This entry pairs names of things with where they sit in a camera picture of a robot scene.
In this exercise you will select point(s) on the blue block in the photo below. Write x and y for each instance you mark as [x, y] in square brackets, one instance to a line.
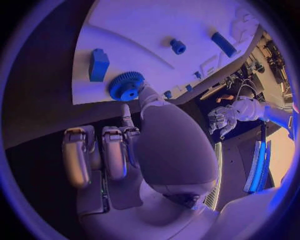
[99, 65]

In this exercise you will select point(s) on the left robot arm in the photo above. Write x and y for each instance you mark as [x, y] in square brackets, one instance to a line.
[250, 108]

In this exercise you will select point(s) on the glowing light bar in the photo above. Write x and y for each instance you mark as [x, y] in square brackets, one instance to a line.
[257, 165]

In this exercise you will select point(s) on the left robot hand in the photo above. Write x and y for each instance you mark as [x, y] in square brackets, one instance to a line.
[221, 120]

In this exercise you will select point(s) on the long blue cylinder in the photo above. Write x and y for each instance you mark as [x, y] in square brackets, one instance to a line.
[223, 44]

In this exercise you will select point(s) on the short blue cylinder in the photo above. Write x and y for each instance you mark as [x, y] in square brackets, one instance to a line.
[178, 46]

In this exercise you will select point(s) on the small blue peg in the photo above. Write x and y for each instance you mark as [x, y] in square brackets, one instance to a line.
[167, 94]
[188, 88]
[197, 74]

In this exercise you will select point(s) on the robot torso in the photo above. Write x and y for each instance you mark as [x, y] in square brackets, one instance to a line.
[232, 168]

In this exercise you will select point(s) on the blue gear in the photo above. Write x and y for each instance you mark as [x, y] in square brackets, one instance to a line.
[124, 86]

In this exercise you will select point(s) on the white task board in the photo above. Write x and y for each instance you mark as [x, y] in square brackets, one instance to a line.
[140, 28]

